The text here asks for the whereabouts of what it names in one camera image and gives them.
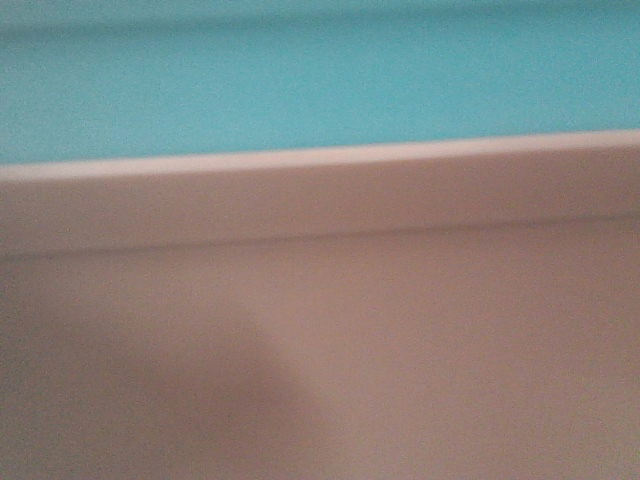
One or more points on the pink plastic box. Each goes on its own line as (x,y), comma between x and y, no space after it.
(454,310)

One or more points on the light blue plastic box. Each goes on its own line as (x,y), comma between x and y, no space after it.
(109,79)

